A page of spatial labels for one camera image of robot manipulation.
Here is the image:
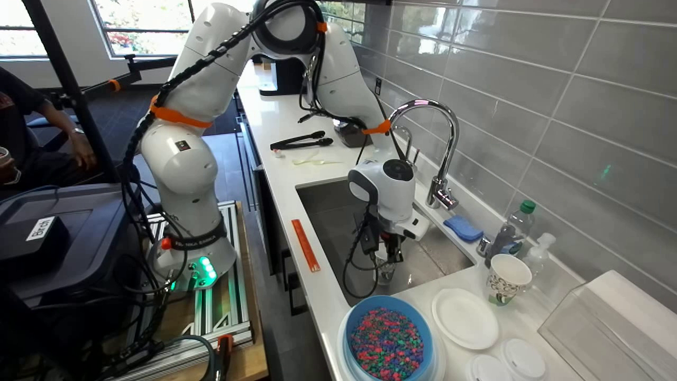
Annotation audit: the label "orange tape strip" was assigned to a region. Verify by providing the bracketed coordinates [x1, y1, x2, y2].
[290, 218, 321, 275]

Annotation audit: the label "white plastic fork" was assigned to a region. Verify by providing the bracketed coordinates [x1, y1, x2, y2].
[288, 151, 342, 170]

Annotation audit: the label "seated person in dark clothes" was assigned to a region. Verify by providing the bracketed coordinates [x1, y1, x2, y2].
[0, 63, 98, 195]

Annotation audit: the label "window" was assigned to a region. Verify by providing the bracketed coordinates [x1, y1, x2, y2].
[0, 0, 214, 60]

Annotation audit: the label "blue sponge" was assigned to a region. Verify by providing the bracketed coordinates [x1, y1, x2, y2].
[442, 213, 486, 245]

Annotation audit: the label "green-capped soap bottle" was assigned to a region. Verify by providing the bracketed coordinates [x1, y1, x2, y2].
[484, 199, 538, 260]

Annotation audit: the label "wooden base board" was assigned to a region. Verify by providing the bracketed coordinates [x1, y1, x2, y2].
[210, 201, 272, 381]

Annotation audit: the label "clear plastic box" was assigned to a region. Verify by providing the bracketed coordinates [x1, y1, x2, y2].
[538, 270, 677, 381]

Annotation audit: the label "blue bowl of colourful beads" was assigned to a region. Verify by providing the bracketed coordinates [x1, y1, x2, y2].
[339, 294, 442, 381]

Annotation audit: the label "tall chrome gooseneck faucet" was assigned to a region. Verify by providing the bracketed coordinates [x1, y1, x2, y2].
[386, 97, 462, 211]

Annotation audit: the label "person's hand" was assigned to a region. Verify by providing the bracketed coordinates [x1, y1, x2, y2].
[68, 130, 98, 170]

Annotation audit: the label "black coffee machine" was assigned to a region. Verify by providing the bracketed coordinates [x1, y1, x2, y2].
[272, 55, 309, 97]

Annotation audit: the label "stainless steel sink basin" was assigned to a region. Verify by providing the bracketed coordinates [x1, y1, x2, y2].
[295, 172, 477, 308]

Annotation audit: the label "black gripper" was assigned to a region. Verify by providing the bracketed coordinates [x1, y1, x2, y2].
[361, 218, 411, 272]

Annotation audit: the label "white round lid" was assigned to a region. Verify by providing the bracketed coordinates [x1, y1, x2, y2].
[500, 337, 548, 381]
[464, 353, 514, 381]

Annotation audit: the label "dark plastic storage bin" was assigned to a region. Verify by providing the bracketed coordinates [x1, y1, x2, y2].
[0, 180, 147, 305]

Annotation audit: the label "small chrome faucet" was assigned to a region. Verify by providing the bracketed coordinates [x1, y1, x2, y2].
[398, 126, 421, 165]

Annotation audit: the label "white round plate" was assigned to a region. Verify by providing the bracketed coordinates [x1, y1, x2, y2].
[429, 287, 502, 353]

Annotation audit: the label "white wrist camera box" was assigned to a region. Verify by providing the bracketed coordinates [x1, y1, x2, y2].
[401, 209, 435, 244]

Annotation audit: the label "clear white-capped bottle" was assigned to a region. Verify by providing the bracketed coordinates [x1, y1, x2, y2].
[526, 231, 561, 282]

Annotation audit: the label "black box with white label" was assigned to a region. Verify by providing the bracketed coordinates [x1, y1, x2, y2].
[0, 213, 72, 282]

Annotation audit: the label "black floor cable bundle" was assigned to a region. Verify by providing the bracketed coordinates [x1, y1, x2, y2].
[82, 274, 221, 381]

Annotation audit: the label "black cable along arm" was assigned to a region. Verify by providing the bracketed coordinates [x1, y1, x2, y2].
[115, 0, 398, 299]

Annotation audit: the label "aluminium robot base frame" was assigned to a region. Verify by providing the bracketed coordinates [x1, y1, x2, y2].
[144, 199, 256, 355]

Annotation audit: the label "white mug on counter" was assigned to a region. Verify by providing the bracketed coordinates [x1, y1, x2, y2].
[486, 252, 535, 308]

